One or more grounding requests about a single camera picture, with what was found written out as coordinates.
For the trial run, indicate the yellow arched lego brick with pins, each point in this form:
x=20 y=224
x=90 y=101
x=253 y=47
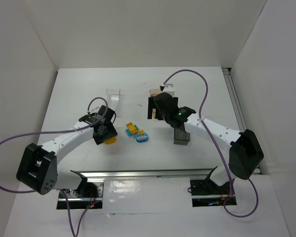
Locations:
x=132 y=129

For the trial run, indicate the clear plastic container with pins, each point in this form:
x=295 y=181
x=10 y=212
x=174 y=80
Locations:
x=113 y=98

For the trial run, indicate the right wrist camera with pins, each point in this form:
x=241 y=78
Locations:
x=168 y=88

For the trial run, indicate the aluminium rail right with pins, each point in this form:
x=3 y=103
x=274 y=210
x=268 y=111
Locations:
x=239 y=116

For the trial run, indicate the orange transparent container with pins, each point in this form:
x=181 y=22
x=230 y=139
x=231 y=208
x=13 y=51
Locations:
x=154 y=92

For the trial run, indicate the smoky grey container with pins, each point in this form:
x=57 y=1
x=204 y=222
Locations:
x=181 y=137

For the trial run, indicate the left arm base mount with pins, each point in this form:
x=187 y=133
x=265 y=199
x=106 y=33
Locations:
x=91 y=195

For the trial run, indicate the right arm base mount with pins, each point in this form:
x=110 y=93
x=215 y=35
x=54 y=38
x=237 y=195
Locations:
x=205 y=193

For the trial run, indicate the teal lego brick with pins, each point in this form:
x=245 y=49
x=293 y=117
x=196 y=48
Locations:
x=130 y=134

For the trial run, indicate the teal frog oval lego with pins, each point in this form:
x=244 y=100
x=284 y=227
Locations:
x=141 y=138

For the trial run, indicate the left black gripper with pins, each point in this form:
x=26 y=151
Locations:
x=106 y=135

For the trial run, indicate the yellow rounded lego brick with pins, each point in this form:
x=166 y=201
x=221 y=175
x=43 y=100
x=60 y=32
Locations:
x=110 y=141

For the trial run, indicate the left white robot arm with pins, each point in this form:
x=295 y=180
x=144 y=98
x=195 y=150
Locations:
x=38 y=167

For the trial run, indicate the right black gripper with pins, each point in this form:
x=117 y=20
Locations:
x=151 y=107

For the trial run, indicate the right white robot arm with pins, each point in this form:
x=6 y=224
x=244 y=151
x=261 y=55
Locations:
x=243 y=149

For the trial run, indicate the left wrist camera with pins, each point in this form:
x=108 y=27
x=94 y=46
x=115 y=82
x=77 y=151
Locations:
x=94 y=110

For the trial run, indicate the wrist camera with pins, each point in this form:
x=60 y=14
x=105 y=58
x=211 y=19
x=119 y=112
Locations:
x=94 y=110
x=168 y=88

